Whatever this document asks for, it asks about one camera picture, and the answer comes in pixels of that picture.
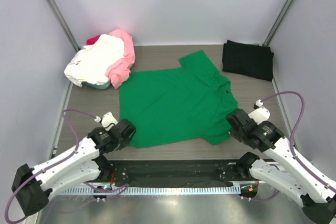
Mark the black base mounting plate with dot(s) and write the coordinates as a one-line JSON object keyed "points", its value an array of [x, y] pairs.
{"points": [[174, 173]]}

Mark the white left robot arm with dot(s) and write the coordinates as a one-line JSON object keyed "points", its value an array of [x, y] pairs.
{"points": [[34, 187]]}

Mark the green t-shirt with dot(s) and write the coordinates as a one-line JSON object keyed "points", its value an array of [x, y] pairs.
{"points": [[172, 105]]}

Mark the aluminium frame post left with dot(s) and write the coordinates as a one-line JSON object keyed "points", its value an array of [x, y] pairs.
{"points": [[63, 24]]}

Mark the slotted cable duct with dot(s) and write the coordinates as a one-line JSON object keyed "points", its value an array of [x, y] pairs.
{"points": [[84, 190]]}

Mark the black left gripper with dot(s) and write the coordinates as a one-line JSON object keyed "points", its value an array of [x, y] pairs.
{"points": [[125, 142]]}

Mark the aluminium frame post right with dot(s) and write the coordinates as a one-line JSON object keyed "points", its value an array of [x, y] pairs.
{"points": [[278, 21]]}

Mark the aluminium frame post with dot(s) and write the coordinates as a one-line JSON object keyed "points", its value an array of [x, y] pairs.
{"points": [[278, 21], [63, 24]]}

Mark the red t-shirt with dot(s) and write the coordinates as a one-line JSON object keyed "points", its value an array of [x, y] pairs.
{"points": [[92, 41]]}

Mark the light blue t-shirt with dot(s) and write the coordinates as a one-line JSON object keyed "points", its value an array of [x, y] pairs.
{"points": [[98, 86]]}

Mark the pink t-shirt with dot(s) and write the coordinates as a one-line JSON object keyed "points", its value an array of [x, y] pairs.
{"points": [[119, 71]]}

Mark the folded black t-shirt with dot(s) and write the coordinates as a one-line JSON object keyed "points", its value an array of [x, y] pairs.
{"points": [[248, 60]]}

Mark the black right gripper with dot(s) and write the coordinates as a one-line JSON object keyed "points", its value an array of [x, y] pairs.
{"points": [[233, 133]]}

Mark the white t-shirt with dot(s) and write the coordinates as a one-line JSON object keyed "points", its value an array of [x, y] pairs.
{"points": [[90, 64]]}

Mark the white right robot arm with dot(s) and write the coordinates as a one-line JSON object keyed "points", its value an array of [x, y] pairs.
{"points": [[313, 191]]}

